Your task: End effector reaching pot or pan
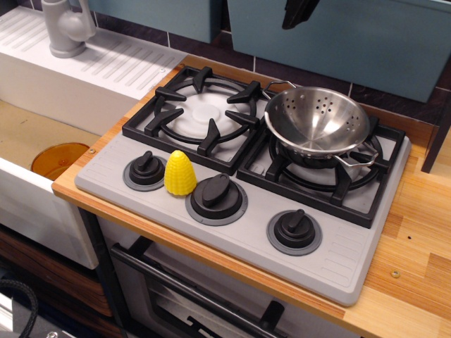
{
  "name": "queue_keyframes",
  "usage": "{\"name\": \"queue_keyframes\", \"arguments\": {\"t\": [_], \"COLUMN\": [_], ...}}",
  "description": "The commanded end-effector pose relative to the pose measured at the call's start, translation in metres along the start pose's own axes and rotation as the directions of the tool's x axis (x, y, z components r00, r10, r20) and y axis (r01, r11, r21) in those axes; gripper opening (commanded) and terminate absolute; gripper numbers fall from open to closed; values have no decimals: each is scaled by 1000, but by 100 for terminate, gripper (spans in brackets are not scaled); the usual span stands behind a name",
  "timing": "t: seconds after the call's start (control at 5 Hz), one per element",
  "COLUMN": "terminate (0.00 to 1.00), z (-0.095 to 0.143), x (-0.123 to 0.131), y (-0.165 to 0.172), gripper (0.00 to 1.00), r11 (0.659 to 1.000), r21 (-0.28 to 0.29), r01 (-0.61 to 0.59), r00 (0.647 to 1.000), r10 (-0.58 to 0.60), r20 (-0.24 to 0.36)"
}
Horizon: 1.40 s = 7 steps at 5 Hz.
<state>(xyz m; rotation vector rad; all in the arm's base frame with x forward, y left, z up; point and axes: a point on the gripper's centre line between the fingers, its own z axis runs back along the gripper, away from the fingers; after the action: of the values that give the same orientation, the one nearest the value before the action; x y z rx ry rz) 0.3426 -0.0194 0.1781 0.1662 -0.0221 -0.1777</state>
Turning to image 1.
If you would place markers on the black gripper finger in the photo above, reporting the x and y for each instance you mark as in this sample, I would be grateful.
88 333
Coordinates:
297 11

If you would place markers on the stainless steel colander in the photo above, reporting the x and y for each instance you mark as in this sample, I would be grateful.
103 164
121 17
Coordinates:
318 123

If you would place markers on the black left burner grate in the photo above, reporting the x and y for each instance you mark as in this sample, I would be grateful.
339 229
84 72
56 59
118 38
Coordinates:
211 118

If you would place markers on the black burner grate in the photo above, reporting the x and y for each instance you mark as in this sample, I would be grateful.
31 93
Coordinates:
351 194
211 118

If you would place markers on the black right burner grate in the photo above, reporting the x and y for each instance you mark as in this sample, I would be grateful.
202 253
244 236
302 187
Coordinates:
351 194

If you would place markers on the yellow toy corn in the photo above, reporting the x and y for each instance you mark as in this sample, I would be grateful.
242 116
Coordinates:
179 178

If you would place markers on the black middle stove knob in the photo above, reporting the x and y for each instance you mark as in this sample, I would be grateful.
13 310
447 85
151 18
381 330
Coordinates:
217 201

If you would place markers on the black stove knob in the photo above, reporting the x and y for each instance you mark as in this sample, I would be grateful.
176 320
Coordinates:
294 233
217 201
145 173

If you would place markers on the black left stove knob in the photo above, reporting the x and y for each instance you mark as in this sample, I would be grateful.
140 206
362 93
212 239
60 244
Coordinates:
145 173

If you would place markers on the black right stove knob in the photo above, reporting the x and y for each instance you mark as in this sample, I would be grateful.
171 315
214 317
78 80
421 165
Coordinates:
294 233

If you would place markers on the grey toy faucet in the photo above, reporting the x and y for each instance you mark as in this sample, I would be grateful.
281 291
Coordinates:
67 30

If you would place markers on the grey toy stove top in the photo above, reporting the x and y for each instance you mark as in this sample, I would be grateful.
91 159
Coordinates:
336 270

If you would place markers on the white toy sink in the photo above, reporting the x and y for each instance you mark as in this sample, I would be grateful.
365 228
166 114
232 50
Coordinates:
47 101

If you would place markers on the toy oven door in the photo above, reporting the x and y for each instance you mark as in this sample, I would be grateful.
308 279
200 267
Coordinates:
172 315

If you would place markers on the teal left wall cabinet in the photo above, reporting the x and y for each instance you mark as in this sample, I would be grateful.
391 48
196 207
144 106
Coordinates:
198 20

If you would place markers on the teal wall cabinet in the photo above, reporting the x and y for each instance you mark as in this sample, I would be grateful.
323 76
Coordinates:
198 20
398 47

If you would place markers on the teal right wall cabinet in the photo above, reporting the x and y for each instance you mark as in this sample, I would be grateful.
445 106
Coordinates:
398 47

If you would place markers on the dark wooden side post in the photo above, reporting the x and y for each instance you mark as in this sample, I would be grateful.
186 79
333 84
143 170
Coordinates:
438 135

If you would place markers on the black oven door handle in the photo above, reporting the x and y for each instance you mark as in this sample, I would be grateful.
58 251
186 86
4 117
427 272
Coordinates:
226 313

